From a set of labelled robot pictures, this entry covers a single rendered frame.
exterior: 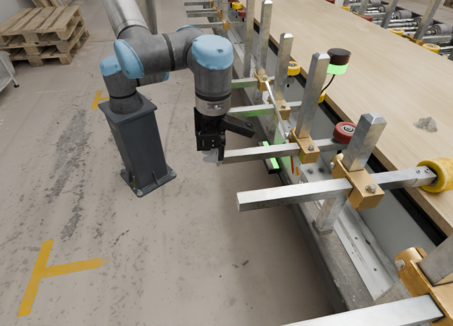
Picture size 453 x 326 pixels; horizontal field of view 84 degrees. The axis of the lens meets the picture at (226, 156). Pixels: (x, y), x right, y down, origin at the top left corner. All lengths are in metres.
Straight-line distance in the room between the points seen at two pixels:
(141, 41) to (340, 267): 0.76
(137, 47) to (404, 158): 0.76
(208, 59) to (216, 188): 1.33
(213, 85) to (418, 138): 0.66
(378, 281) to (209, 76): 0.75
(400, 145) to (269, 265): 0.94
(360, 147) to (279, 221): 1.15
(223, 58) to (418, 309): 0.55
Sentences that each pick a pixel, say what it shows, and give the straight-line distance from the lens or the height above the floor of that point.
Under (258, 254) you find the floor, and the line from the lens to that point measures 1.55.
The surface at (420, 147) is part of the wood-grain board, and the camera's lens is 0.94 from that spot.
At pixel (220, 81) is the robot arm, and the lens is 0.59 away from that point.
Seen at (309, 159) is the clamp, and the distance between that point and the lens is 0.83.
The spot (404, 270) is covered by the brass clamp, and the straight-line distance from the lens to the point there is 0.57.
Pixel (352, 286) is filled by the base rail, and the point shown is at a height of 0.70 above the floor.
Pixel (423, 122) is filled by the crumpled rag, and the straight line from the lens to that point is 1.03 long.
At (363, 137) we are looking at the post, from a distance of 0.58.
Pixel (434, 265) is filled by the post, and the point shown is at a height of 1.00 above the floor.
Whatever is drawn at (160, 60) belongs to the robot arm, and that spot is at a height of 1.15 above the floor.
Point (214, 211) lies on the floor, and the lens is 1.69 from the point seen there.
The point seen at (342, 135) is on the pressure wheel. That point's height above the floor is 0.90.
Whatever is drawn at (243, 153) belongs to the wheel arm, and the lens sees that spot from 0.78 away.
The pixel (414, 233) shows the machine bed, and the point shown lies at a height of 0.77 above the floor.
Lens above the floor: 1.39
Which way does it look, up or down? 43 degrees down
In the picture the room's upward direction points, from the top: straight up
